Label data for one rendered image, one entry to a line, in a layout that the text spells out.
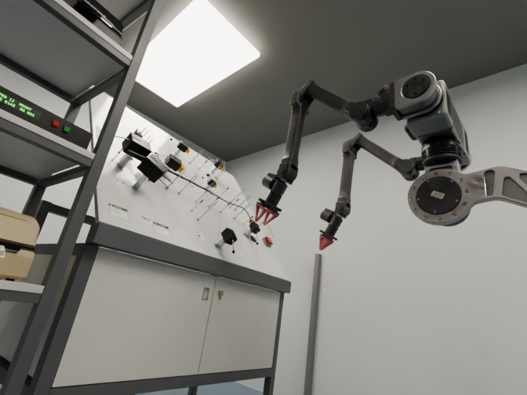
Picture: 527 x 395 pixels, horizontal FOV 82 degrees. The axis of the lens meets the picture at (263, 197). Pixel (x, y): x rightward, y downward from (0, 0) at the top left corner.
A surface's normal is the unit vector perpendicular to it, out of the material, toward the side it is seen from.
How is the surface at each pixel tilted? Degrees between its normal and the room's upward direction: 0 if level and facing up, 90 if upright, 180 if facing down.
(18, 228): 72
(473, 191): 90
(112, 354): 90
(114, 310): 90
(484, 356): 90
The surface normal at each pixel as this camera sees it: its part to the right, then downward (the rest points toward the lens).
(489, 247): -0.66, -0.35
